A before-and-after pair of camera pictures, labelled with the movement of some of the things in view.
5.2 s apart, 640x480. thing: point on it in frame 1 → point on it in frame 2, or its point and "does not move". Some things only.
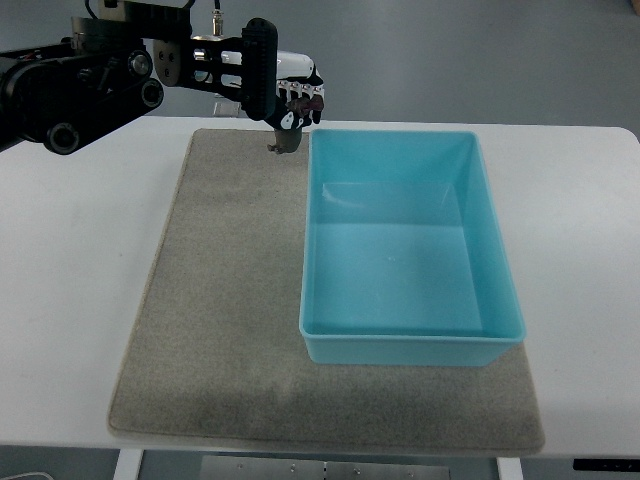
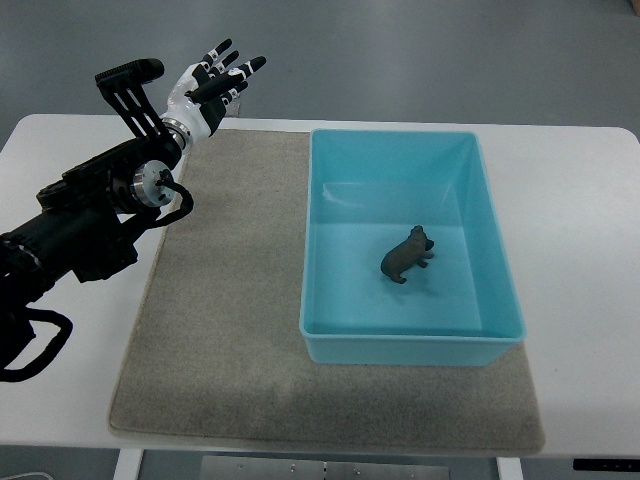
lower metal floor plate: (227, 109) does not move
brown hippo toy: (288, 140) → (415, 250)
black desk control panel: (603, 464) does not move
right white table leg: (509, 468) does not move
